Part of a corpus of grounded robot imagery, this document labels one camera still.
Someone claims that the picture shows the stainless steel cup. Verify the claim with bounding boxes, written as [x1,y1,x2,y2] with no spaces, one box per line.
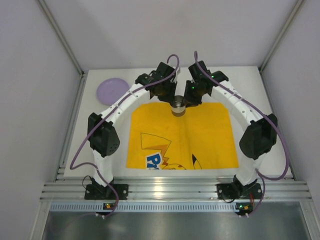
[170,95,186,117]

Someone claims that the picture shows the slotted grey cable duct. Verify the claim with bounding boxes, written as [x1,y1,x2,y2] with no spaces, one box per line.
[50,201,252,213]

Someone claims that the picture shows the purple plastic plate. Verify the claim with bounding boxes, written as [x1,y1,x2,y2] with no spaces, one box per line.
[96,77,130,106]

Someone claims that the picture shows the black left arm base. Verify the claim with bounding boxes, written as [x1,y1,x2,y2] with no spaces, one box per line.
[84,177,129,200]

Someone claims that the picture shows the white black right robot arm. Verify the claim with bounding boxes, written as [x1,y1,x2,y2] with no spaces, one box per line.
[184,60,277,186]

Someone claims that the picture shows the aluminium rail frame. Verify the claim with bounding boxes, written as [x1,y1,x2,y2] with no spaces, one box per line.
[40,177,312,202]

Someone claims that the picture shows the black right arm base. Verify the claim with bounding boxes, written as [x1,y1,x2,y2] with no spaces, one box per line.
[216,176,263,203]

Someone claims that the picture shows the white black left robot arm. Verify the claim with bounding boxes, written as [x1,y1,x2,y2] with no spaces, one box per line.
[87,62,180,188]

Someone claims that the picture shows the yellow cartoon placemat cloth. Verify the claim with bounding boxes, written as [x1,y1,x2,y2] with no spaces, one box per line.
[126,102,239,170]

